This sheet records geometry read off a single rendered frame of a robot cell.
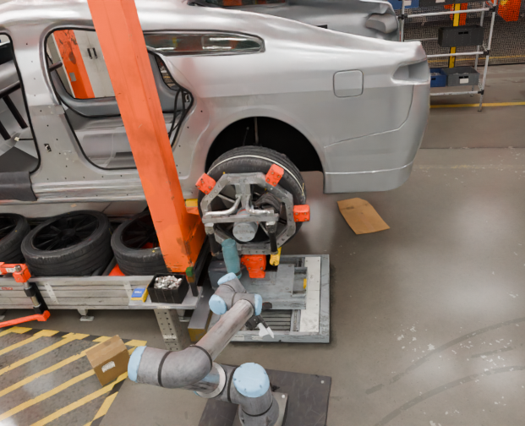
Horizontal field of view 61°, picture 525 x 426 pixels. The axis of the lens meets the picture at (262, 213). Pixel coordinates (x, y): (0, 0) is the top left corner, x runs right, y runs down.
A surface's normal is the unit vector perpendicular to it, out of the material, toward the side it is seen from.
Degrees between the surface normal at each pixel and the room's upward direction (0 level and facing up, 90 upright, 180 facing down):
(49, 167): 91
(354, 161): 90
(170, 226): 90
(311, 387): 0
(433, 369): 0
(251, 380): 4
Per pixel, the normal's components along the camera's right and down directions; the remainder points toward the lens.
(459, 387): -0.12, -0.84
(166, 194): -0.13, 0.54
